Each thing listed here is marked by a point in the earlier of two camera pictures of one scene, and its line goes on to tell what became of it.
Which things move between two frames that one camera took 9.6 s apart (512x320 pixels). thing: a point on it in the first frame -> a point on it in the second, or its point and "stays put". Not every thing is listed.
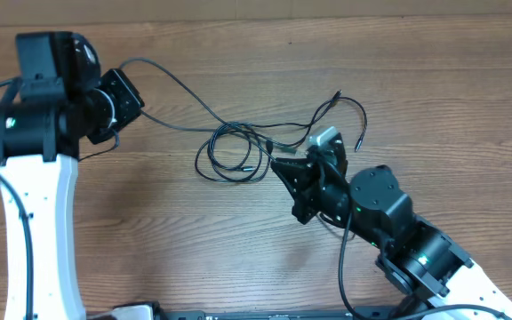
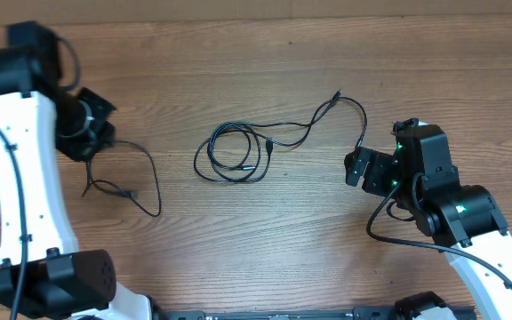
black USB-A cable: x=199 y=100 -> x=132 y=196
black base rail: x=282 y=315 stays put
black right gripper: x=308 y=180 -> x=380 y=166
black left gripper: x=118 y=84 -> x=83 y=150
